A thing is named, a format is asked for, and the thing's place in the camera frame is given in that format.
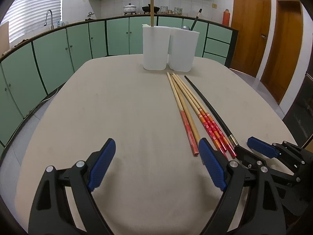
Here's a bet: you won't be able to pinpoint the black chopstick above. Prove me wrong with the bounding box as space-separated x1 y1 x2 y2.
189 8 202 31
184 75 239 146

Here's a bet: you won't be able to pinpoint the red orange patterned chopstick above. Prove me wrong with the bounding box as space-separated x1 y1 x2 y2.
172 73 228 159

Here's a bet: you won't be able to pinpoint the bamboo chopstick red end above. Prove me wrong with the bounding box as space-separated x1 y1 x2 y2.
167 72 199 156

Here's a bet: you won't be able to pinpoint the plain bamboo chopstick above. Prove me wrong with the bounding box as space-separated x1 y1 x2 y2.
150 0 154 27
171 75 200 144

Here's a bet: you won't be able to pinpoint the metal spoon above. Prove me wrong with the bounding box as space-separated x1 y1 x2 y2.
181 25 190 30

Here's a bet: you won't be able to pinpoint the chrome kitchen faucet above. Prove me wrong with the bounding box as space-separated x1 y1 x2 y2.
43 9 55 30

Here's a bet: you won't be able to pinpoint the wooden door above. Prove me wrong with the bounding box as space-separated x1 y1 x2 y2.
261 0 303 103
231 0 271 77

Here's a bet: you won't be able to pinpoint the orange thermos bottle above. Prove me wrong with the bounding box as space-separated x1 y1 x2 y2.
222 9 230 27

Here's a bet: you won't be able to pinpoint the white double utensil holder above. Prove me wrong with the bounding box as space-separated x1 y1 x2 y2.
142 26 200 72

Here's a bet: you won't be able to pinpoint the green lower cabinets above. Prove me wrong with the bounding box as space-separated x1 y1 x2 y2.
0 14 239 152

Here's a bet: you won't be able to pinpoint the black wok with lid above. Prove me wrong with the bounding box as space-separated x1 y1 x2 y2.
142 4 160 14

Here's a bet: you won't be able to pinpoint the white enamel pot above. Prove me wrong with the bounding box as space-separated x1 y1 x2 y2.
123 3 137 15

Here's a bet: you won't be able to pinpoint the window blind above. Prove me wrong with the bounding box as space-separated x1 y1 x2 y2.
1 0 62 43

